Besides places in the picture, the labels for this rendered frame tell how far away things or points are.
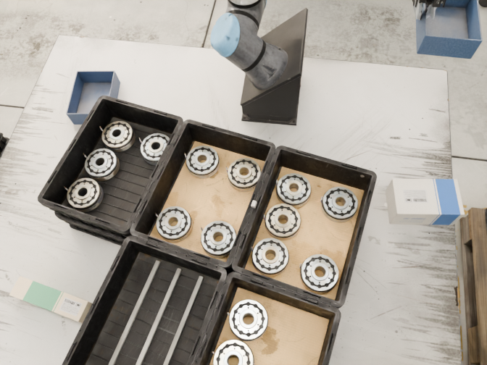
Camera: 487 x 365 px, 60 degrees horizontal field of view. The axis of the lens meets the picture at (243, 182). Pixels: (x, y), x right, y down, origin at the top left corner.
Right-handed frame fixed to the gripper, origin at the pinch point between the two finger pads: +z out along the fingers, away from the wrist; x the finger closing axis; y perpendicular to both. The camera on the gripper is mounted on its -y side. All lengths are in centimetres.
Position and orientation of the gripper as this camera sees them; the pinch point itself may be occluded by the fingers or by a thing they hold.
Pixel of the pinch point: (422, 14)
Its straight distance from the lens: 139.3
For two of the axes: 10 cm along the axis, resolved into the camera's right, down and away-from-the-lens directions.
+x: 9.7, 1.0, -2.3
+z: 1.7, 4.5, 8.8
